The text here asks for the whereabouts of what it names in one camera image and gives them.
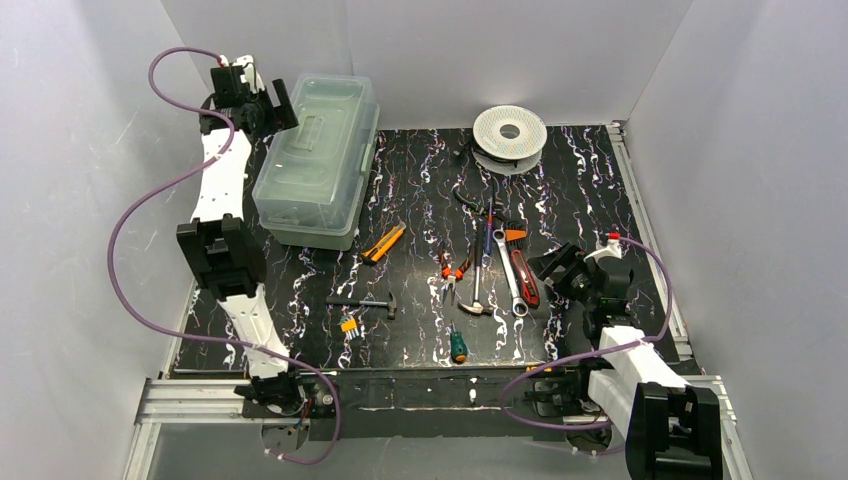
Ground yellow hex key set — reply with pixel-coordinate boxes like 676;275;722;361
339;316;362;341

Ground white filament spool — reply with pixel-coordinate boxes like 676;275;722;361
470;105;548;176

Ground yellow black screwdriver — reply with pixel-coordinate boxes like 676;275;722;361
525;365;553;375

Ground black marbled table mat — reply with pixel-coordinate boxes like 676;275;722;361
173;124;684;372

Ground green plastic tool box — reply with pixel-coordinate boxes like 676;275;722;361
252;74;380;251

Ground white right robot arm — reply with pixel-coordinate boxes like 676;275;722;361
529;233;724;479

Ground green handled screwdriver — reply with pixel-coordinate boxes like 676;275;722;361
450;322;468;364

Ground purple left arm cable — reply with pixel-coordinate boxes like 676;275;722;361
106;46;344;467

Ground orange utility knife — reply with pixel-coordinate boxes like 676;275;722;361
361;221;407;265

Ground red needle nose pliers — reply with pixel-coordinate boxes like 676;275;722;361
438;243;475;305

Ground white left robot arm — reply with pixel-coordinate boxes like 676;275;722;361
176;55;308;416

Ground red black utility knife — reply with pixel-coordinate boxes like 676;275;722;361
511;249;541;309

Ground small black hammer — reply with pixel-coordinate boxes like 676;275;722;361
325;292;398;320

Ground orange black hex key holder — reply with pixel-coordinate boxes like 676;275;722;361
504;220;528;249

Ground silver combination wrench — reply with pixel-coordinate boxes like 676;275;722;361
492;229;529;318

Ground blue handled screwdriver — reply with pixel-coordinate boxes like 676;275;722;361
483;197;495;256

